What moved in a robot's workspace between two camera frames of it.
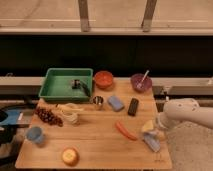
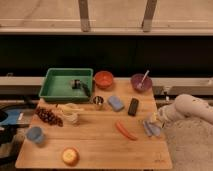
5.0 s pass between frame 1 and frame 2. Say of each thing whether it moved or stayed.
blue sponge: stayed
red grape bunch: stayed
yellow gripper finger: moved
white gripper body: moved
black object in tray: stayed
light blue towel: moved
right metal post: stayed
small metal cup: stayed
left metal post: stayed
